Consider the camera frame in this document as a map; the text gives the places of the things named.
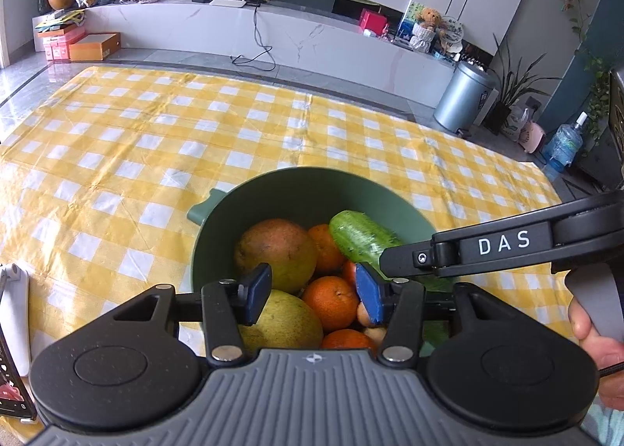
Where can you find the dark cabinet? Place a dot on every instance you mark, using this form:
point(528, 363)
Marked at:
point(599, 166)

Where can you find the brown teddy bear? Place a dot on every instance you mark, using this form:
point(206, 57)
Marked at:
point(426, 27)

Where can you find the wall socket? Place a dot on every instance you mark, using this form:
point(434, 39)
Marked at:
point(533, 103)

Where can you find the green cucumber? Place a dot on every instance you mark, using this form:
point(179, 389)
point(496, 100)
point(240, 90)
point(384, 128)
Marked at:
point(358, 234)

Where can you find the brown longan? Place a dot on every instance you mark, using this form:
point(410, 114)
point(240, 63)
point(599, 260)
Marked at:
point(365, 314)
point(375, 334)

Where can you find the silver trash can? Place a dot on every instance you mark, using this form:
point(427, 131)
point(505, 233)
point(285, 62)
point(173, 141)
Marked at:
point(463, 95)

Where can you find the white plastic bag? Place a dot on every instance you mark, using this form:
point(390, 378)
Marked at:
point(514, 124)

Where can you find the round printed hand fan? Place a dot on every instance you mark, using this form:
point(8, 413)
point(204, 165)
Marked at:
point(452, 32)

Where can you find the orange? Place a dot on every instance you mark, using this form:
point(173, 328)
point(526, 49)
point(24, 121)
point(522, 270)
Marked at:
point(331, 302)
point(347, 339)
point(325, 247)

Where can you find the person's right hand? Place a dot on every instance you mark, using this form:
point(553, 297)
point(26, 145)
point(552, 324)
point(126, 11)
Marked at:
point(592, 346)

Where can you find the blue printed card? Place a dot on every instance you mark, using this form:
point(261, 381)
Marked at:
point(407, 22)

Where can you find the green colander bowl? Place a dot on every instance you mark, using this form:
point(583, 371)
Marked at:
point(292, 192)

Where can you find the yellow checkered tablecloth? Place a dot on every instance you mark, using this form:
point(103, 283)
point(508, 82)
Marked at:
point(146, 134)

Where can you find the black smartphone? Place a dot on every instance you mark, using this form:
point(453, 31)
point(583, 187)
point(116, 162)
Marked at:
point(14, 378)

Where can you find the white marble television cabinet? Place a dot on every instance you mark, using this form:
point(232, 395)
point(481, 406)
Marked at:
point(195, 27)

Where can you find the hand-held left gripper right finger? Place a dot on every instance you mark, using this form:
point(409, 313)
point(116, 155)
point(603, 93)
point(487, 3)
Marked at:
point(371, 295)

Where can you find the blue striped fleece blanket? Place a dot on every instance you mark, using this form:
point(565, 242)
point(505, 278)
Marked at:
point(607, 426)

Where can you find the orange shoe box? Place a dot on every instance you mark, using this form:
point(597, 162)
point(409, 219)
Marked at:
point(95, 47)

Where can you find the yellow pear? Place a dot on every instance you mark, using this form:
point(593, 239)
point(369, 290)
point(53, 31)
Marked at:
point(285, 321)

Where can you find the white phone stand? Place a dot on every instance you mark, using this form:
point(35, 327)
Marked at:
point(17, 309)

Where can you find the yellow paper bag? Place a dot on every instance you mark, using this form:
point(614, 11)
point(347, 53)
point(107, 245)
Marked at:
point(58, 19)

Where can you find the trailing pothos plant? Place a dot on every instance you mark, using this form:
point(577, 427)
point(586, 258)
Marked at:
point(598, 95)

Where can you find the pink fan heater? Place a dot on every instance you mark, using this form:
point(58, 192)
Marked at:
point(532, 136)

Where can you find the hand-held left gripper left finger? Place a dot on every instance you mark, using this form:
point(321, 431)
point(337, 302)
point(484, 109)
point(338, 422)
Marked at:
point(256, 295)

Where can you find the red box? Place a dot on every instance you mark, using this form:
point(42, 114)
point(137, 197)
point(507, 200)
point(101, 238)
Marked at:
point(373, 22)

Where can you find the pink box stack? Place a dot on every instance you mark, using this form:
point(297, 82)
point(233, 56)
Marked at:
point(56, 46)

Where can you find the long-leaf potted plant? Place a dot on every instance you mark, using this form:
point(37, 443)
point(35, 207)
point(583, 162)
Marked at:
point(509, 90)

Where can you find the blue water jug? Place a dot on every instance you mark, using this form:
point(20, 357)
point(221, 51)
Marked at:
point(563, 146)

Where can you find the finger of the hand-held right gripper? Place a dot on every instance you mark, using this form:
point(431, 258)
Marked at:
point(409, 261)

